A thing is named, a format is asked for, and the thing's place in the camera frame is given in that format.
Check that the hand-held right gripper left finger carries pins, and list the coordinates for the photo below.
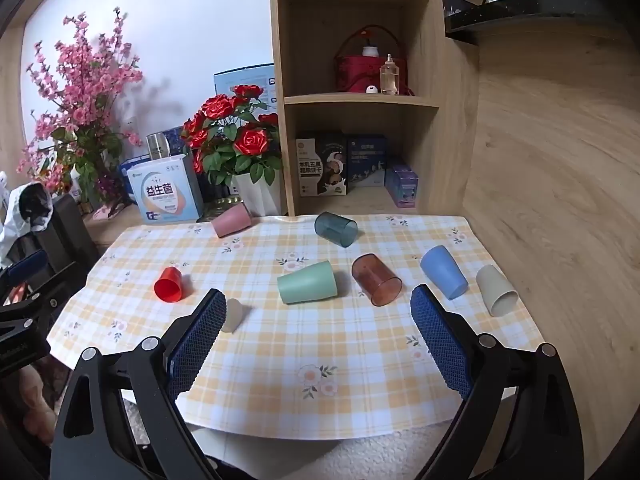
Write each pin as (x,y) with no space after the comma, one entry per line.
(197,340)

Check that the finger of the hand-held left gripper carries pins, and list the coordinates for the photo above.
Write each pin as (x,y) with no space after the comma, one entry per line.
(26,265)
(35,305)

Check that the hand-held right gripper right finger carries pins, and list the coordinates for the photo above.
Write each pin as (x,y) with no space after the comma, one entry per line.
(442,345)

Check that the small grey cup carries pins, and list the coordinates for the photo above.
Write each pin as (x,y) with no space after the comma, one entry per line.
(233,316)

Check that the red cup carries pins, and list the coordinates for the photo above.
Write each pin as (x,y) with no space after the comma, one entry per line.
(168,284)

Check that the blue cup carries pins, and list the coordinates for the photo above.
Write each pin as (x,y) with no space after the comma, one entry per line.
(444,271)

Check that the beige cup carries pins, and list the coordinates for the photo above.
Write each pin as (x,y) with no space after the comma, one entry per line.
(496,290)

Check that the brown transparent cup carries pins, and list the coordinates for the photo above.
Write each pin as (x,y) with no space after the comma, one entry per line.
(376,280)

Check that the green cup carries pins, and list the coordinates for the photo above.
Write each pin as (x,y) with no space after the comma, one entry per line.
(306,282)

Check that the pink cup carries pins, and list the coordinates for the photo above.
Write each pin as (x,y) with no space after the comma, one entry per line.
(231,221)

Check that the dark teal transparent cup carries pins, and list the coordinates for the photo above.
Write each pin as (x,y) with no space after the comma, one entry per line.
(336,229)

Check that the person's left hand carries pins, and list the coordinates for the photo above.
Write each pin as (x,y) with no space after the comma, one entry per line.
(37,405)

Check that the black chair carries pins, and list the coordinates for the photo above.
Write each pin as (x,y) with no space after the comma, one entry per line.
(67,232)

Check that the white cloth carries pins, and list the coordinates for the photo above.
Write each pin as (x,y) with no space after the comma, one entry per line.
(20,210)

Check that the yellow checked floral tablecloth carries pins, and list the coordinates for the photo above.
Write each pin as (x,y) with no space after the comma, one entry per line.
(310,340)

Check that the white and blue carton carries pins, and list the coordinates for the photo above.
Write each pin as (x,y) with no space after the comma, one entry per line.
(165,190)

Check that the white ribbed vase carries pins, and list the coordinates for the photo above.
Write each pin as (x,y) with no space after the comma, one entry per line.
(260,196)

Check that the purple box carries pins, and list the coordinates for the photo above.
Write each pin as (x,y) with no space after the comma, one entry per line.
(402,186)

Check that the metal tin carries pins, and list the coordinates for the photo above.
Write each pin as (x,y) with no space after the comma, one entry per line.
(158,146)

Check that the pink blossom bouquet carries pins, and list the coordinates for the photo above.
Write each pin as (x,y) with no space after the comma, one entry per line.
(85,80)

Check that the dark blue patterned box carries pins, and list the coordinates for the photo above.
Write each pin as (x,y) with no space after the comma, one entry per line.
(178,135)

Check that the red rose bouquet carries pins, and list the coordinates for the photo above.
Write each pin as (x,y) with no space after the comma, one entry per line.
(250,141)

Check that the wooden shelf unit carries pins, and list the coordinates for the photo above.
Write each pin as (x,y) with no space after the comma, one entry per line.
(435,135)

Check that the white and dark snack box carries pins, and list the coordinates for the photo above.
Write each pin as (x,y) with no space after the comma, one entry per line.
(320,167)

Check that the large blue white box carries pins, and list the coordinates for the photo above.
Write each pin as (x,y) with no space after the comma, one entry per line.
(240,82)

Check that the glass perfume bottle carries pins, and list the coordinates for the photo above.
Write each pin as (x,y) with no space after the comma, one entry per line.
(390,77)

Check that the red basket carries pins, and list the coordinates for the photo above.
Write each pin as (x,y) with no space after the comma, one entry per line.
(357,72)

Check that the small white jar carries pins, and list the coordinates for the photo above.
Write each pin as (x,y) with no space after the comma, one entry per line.
(370,52)

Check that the black speckled shelf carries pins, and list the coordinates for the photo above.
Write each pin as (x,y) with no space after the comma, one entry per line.
(525,12)

